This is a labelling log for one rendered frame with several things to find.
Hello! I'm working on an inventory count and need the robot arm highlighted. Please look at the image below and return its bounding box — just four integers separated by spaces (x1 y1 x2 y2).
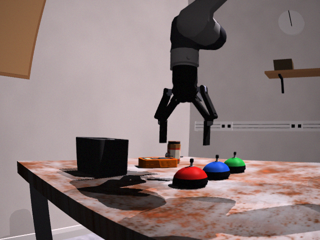
170 0 227 71

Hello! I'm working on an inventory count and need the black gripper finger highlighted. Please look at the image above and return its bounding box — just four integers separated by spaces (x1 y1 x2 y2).
154 88 181 143
183 85 218 146

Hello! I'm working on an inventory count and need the blue bell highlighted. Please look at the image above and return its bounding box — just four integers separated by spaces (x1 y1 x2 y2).
202 154 230 181

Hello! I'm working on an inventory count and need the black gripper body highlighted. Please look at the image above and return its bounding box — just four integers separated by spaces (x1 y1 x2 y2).
171 64 199 103

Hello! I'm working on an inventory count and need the green dome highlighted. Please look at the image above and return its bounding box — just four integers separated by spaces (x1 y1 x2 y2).
224 152 246 174

